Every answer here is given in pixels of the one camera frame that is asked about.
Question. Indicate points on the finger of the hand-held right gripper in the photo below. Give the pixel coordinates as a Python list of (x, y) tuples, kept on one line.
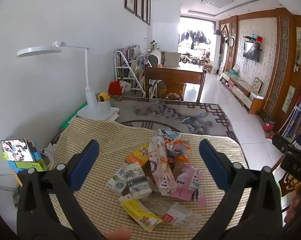
[(284, 142)]

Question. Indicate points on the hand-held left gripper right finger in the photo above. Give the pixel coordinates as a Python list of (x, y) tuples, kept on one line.
[(213, 162)]

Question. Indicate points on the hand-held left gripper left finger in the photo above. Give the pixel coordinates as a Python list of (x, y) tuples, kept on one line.
[(85, 165)]

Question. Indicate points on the pink paper box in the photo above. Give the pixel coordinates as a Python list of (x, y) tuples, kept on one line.
[(185, 180)]

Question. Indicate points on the white blue milk carton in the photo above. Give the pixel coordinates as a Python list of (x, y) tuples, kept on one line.
[(116, 180)]

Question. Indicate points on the orange snack wrapper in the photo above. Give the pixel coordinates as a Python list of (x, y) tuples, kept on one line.
[(178, 148)]

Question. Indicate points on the pink snack bag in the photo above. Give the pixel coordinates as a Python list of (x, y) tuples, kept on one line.
[(161, 170)]

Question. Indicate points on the yellow orange carton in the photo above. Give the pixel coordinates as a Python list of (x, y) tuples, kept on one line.
[(138, 155)]

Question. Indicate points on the floral print carton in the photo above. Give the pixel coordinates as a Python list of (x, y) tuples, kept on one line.
[(138, 180)]

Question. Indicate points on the clear wrapper with red label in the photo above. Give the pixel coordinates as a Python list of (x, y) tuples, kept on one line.
[(175, 215)]

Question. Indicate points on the yellow bear print wrapper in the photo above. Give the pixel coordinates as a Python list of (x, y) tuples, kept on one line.
[(138, 212)]

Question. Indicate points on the person's right hand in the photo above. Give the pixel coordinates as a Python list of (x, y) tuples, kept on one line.
[(300, 202)]

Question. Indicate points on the person's left hand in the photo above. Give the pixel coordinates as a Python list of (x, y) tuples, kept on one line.
[(118, 234)]

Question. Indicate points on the red flower pot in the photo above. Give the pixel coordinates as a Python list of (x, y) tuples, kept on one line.
[(269, 126)]

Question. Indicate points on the yellow checkered cloth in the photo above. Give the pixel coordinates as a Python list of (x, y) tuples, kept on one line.
[(95, 132)]

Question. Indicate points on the green folder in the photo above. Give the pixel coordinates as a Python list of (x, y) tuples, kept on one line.
[(73, 116)]

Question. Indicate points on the white paper stack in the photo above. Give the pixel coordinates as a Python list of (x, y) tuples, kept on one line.
[(113, 113)]

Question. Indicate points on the star pattern framed picture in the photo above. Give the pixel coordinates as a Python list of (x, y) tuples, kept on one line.
[(258, 85)]

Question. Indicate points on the wooden television cabinet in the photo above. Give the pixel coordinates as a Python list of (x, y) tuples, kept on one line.
[(243, 92)]

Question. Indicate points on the yellow tape roll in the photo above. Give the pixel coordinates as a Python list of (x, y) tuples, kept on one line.
[(103, 97)]

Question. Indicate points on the smartphone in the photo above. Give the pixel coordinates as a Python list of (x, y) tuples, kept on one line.
[(16, 150)]

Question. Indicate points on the red bag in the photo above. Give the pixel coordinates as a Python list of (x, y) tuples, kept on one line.
[(114, 88)]

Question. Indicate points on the wooden bench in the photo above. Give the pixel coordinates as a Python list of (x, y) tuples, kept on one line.
[(175, 76)]

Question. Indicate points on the white book rack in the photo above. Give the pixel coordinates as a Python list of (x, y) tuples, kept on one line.
[(123, 67)]

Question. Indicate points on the grey pillow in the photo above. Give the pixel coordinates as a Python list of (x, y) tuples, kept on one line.
[(170, 59)]

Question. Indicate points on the white fan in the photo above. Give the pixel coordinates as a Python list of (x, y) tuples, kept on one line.
[(154, 58)]

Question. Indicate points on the white desk lamp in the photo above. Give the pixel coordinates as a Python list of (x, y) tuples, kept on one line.
[(35, 51)]

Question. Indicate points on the ceiling light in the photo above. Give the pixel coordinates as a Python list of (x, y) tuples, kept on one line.
[(216, 0)]

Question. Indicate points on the flower wall panel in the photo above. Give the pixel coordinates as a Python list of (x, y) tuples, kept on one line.
[(288, 98)]

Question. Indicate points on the wall television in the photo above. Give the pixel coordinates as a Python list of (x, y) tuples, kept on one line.
[(251, 51)]

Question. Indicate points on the wall shelf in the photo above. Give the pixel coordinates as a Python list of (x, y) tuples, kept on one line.
[(253, 38)]

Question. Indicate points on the wall clock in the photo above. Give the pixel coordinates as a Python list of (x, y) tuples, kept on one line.
[(231, 41)]

